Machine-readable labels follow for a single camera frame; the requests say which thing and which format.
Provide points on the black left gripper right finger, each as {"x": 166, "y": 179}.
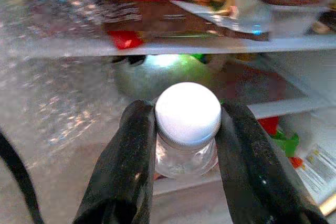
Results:
{"x": 252, "y": 169}

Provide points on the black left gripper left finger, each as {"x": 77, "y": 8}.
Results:
{"x": 123, "y": 161}

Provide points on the clear water bottle white cap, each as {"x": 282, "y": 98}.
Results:
{"x": 187, "y": 113}

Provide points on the white fridge shelf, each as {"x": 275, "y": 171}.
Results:
{"x": 288, "y": 107}
{"x": 183, "y": 47}

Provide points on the open fridge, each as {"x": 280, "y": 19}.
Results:
{"x": 302, "y": 77}

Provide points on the red green food packet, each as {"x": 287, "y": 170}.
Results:
{"x": 267, "y": 125}

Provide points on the white printed food packet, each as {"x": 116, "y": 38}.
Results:
{"x": 317, "y": 171}

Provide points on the dark red food pack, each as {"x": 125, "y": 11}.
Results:
{"x": 252, "y": 79}

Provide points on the brown food box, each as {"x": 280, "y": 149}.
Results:
{"x": 162, "y": 19}

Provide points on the white plastic food tray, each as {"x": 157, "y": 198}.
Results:
{"x": 244, "y": 11}

